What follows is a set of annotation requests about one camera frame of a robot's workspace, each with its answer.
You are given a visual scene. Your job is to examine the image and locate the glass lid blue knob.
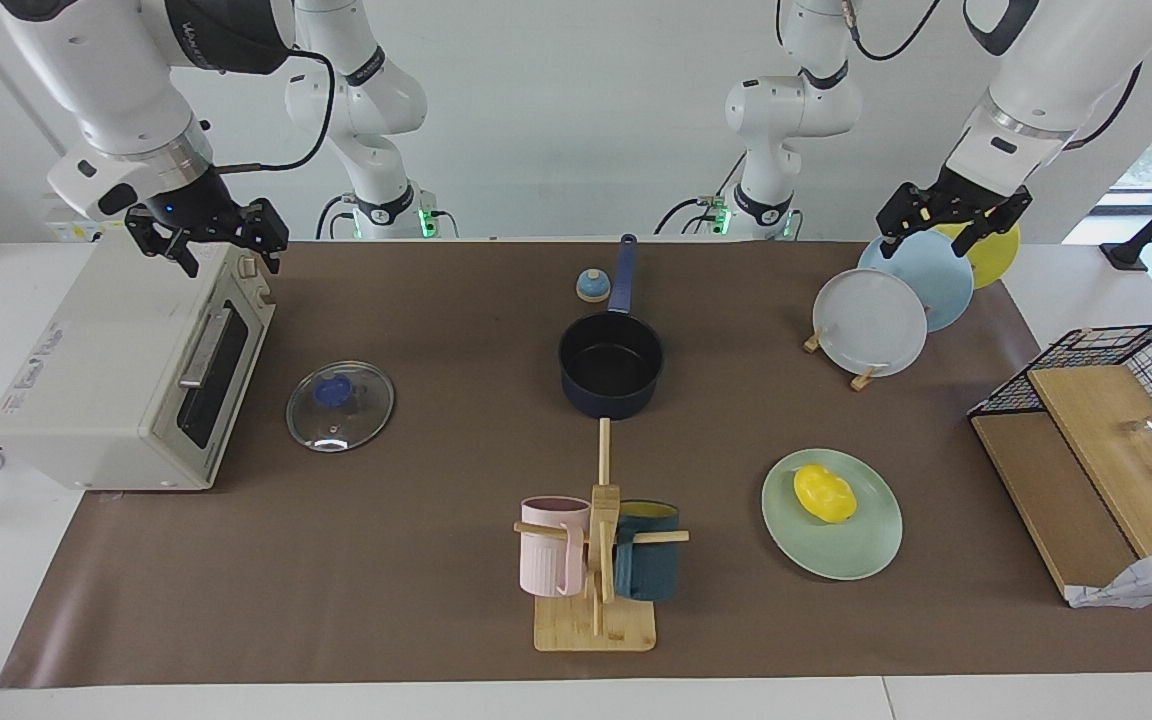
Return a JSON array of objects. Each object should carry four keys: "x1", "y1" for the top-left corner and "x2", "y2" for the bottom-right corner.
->
[{"x1": 286, "y1": 361, "x2": 396, "y2": 453}]

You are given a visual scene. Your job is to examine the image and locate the yellow plate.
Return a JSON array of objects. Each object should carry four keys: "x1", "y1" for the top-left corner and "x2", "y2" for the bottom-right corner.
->
[{"x1": 936, "y1": 222, "x2": 1021, "y2": 291}]

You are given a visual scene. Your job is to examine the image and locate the light blue plate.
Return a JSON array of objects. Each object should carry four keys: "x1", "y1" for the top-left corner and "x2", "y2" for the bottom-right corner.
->
[{"x1": 858, "y1": 230, "x2": 975, "y2": 333}]

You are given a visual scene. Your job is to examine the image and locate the pale grey plate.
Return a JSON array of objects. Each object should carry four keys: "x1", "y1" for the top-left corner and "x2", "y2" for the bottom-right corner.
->
[{"x1": 813, "y1": 268, "x2": 929, "y2": 378}]

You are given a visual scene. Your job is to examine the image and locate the wooden plate rack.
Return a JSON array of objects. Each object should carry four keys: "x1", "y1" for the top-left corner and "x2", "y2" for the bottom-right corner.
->
[{"x1": 803, "y1": 320, "x2": 882, "y2": 392}]

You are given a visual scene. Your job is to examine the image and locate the mint green plate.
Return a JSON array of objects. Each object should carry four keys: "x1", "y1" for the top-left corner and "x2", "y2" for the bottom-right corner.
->
[{"x1": 761, "y1": 448, "x2": 904, "y2": 581}]

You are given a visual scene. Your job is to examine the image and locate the white power strip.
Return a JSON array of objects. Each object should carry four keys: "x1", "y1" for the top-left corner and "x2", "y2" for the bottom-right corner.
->
[{"x1": 43, "y1": 193, "x2": 132, "y2": 243}]

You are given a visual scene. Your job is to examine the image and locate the beige toaster oven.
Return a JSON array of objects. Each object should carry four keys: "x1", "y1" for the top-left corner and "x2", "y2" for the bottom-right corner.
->
[{"x1": 0, "y1": 232, "x2": 277, "y2": 492}]

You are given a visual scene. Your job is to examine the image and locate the light wooden board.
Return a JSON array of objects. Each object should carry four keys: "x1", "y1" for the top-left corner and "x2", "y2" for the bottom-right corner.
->
[{"x1": 1026, "y1": 364, "x2": 1152, "y2": 559}]

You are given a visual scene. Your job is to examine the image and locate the dark wooden board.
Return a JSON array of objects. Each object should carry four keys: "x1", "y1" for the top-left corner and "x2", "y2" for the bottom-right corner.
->
[{"x1": 971, "y1": 412, "x2": 1137, "y2": 601}]

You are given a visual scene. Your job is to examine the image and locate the brown table mat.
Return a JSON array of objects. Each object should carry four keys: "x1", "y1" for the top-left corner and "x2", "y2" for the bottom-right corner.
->
[{"x1": 0, "y1": 240, "x2": 1152, "y2": 689}]

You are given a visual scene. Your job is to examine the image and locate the dark blue saucepan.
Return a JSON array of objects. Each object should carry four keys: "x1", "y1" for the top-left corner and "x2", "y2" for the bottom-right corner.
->
[{"x1": 558, "y1": 234, "x2": 665, "y2": 420}]

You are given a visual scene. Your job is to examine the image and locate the dark teal mug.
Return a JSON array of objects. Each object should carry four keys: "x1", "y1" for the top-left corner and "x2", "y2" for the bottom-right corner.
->
[{"x1": 613, "y1": 500, "x2": 682, "y2": 602}]

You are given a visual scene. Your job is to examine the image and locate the pink ribbed mug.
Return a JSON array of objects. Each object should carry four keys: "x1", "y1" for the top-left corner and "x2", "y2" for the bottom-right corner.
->
[{"x1": 520, "y1": 496, "x2": 592, "y2": 598}]

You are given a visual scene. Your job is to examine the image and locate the wooden mug tree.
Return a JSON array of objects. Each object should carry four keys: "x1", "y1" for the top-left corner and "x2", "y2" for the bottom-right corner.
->
[{"x1": 514, "y1": 418, "x2": 690, "y2": 653}]

